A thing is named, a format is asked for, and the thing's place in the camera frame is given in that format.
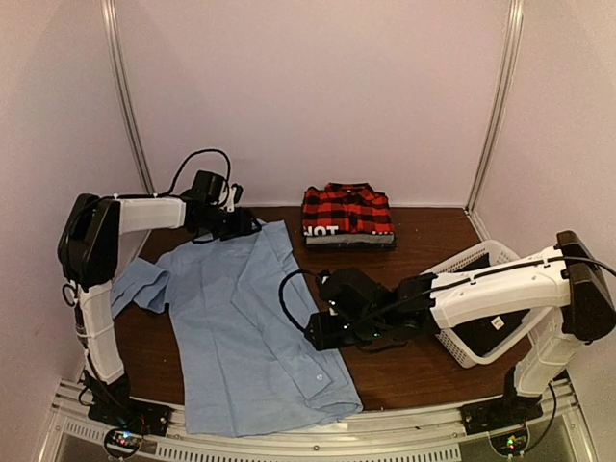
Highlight light blue long sleeve shirt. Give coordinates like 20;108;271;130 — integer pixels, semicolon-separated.
111;221;363;437

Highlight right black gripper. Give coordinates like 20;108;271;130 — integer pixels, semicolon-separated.
304;312;386;352

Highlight right aluminium frame post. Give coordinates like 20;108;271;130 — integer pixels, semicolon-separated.
465;0;525;217

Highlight circuit board with leds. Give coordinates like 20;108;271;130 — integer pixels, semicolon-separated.
490;429;529;458
103;428;143;458

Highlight left black cable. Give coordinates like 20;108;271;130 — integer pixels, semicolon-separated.
166;148;233;193

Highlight right circuit board with leds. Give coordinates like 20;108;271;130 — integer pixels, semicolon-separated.
490;429;529;458

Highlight black shirt in basket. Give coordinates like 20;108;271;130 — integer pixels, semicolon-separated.
453;309;529;357

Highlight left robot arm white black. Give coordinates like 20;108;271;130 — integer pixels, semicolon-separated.
57;170;261;427

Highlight aluminium frame post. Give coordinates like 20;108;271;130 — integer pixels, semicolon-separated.
100;0;155;193
465;0;525;217

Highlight left aluminium frame post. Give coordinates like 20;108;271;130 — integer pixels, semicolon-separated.
100;0;155;193

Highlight aluminium front rail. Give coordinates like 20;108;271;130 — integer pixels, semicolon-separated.
36;379;597;461

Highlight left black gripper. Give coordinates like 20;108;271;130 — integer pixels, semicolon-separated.
198;208;263;243

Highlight black folded shirt white letters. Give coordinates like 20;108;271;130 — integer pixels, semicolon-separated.
303;225;396;243

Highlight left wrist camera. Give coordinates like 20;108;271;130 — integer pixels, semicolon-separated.
223;183;244;213

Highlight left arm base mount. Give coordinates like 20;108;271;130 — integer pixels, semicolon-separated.
88;399;172;437

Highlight red black plaid folded shirt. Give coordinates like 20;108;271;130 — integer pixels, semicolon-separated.
301;183;395;234

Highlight left circuit board with leds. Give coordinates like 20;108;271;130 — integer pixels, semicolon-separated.
103;428;143;458

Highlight black cable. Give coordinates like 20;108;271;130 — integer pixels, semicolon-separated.
166;148;233;193
278;269;333;333

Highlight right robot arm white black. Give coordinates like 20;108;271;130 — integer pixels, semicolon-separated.
302;231;615;425

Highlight white plastic basket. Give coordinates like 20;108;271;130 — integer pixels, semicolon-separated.
426;240;548;369

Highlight right black cable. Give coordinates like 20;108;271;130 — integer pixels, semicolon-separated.
278;269;333;333

